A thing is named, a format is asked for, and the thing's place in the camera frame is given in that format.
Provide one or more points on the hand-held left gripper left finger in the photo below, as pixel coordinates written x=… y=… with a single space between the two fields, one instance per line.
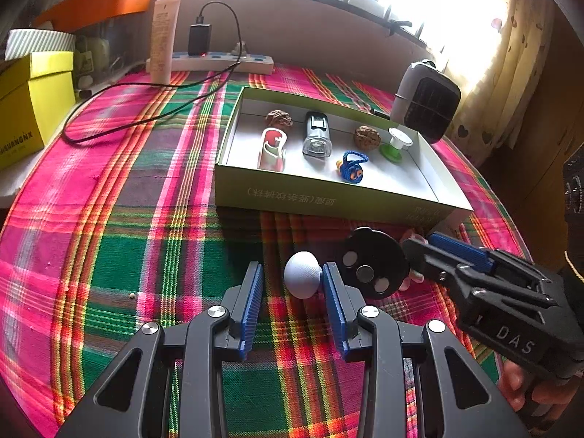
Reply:
x=253 y=310

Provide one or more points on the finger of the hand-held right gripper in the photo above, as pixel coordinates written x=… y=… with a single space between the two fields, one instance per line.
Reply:
x=461 y=248
x=438 y=260

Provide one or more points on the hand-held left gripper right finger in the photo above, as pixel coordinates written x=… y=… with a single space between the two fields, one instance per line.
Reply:
x=335 y=310

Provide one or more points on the white ball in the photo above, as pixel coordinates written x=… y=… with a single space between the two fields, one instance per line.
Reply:
x=302 y=276

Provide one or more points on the black round disc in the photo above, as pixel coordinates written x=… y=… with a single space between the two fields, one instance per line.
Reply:
x=374 y=246

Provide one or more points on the green cardboard box tray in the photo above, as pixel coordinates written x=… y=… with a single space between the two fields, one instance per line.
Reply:
x=319 y=200

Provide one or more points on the white and green spool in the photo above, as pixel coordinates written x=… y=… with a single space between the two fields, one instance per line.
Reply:
x=398 y=146

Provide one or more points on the blue orange knitted toy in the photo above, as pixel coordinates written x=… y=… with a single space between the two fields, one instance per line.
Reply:
x=350 y=169

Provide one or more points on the red and white clip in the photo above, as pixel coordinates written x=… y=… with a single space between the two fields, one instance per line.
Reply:
x=272 y=150

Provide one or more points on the clear bike light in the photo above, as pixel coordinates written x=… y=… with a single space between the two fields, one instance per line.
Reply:
x=315 y=134

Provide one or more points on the person's right hand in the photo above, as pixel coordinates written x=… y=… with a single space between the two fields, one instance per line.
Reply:
x=543 y=401

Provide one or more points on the plaid blanket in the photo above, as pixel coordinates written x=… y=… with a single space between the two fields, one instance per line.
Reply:
x=137 y=237

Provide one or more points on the brown walnut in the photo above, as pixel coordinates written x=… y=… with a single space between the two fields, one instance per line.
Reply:
x=367 y=138
x=279 y=117

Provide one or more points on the grey portable heater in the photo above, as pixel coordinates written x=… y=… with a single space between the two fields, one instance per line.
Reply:
x=429 y=105

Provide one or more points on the cream heart-print curtain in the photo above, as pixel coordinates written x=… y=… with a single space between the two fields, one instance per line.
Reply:
x=502 y=77

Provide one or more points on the white power strip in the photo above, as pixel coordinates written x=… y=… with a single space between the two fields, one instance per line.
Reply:
x=255 y=61

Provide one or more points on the white plug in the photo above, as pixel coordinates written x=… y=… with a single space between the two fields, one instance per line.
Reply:
x=240 y=49

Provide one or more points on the black charger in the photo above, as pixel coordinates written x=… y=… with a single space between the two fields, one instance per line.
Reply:
x=200 y=40

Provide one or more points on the beige cream tube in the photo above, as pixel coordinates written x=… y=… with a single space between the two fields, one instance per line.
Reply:
x=164 y=41

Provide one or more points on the yellow cardboard box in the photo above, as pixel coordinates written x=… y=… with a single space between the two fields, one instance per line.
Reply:
x=32 y=114

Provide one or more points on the clear container with green items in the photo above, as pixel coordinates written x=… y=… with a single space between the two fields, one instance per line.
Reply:
x=100 y=54

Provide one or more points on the striped cardboard box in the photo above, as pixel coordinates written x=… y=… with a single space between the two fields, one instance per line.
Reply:
x=41 y=43

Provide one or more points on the orange plastic tray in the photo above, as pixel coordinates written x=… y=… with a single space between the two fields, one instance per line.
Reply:
x=105 y=2

